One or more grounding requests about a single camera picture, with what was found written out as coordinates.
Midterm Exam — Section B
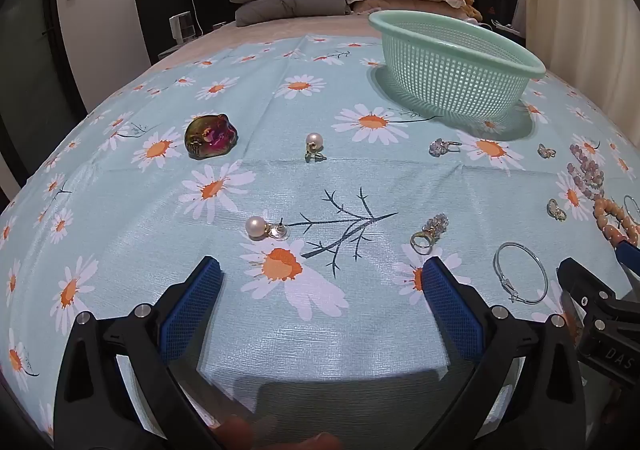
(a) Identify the orange bead bracelet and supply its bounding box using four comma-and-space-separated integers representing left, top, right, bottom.
592, 197, 640, 246

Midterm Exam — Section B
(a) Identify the silver crystal ring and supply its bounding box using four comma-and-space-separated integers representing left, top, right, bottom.
428, 137, 463, 157

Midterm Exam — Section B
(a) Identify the gold crystal ring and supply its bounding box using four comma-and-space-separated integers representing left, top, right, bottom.
410, 213, 449, 251

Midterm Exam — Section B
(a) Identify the folded grey blanket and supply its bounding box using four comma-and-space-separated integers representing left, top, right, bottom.
235, 0, 353, 28

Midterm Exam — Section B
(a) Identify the green plastic mesh basket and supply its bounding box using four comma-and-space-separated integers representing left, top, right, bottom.
368, 10, 547, 122

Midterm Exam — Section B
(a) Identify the pearl stud earring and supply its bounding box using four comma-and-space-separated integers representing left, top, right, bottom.
304, 132, 328, 164
245, 215, 291, 243

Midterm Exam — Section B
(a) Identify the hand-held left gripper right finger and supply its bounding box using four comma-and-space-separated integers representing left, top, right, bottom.
422, 256, 586, 450

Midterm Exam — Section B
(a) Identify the white bedside appliance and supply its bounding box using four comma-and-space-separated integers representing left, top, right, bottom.
169, 11, 196, 42

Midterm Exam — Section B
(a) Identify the iridescent pig figurine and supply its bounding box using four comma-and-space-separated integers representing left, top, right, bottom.
184, 113, 238, 161

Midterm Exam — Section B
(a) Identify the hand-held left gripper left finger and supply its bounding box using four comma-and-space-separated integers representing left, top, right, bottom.
52, 255, 241, 450

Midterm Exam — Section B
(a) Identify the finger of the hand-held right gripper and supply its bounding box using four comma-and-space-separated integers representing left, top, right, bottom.
615, 239, 640, 277
556, 257, 618, 346

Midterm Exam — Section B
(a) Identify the purple bead bracelet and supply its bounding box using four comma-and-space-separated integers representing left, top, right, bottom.
567, 143, 607, 196

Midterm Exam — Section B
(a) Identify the pink bedspread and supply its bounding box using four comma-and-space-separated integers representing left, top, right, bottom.
150, 13, 381, 76

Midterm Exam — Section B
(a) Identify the black headboard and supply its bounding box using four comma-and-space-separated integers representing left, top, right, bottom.
134, 0, 521, 66

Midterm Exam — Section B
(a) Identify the dark framed glass door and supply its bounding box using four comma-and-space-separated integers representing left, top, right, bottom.
0, 0, 86, 211

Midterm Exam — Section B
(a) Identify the cream curtain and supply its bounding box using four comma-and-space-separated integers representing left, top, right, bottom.
520, 0, 640, 116

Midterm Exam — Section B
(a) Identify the person's left hand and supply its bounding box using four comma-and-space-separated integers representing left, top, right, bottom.
212, 419, 346, 450

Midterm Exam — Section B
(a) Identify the daisy print blue cloth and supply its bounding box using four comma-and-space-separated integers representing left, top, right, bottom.
0, 33, 640, 450

